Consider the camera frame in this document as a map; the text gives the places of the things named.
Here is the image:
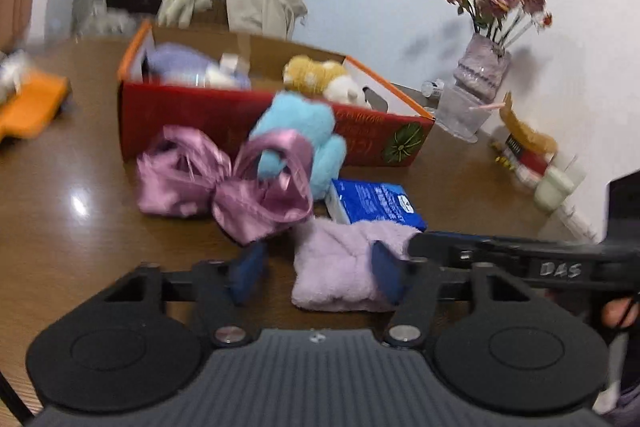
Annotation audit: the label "small yellow beads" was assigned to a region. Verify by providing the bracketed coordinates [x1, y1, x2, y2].
[491, 141, 516, 170]

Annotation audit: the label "pink textured glass vase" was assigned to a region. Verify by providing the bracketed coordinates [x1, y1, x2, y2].
[452, 33, 512, 104]

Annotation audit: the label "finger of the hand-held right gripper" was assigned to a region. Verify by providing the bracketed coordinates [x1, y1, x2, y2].
[407, 231, 608, 280]

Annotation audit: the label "pink satin bow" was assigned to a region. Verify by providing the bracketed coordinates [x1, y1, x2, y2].
[136, 125, 315, 245]

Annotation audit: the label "red cardboard box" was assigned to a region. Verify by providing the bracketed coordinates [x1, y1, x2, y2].
[117, 19, 436, 168]

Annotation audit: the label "small red box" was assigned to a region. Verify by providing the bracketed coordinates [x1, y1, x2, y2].
[502, 134, 551, 178]

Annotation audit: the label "orange pouch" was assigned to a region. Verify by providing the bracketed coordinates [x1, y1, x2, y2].
[0, 69, 71, 140]

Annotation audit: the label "blue fluffy plush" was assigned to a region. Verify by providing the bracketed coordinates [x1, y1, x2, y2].
[248, 91, 347, 202]

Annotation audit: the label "blue tissue packet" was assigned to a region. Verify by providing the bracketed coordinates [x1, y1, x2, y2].
[325, 178, 428, 234]

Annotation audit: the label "person's right hand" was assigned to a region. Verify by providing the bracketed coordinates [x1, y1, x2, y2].
[601, 297, 640, 330]

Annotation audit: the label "lilac fluffy cloth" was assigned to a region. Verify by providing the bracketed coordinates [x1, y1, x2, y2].
[291, 217, 426, 313]

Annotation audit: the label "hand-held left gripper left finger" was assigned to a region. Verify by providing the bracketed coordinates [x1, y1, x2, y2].
[102, 241, 268, 348]

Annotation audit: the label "clear plastic container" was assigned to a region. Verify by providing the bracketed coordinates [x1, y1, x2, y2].
[435, 84, 506, 142]

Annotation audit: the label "yellow and white sheep plush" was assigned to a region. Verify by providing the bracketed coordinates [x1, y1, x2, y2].
[282, 55, 373, 108]

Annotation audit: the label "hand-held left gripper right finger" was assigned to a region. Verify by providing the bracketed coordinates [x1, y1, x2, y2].
[372, 241, 538, 349]

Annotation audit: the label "purple drawstring pouch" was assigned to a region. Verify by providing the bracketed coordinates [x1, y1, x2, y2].
[142, 43, 252, 90]

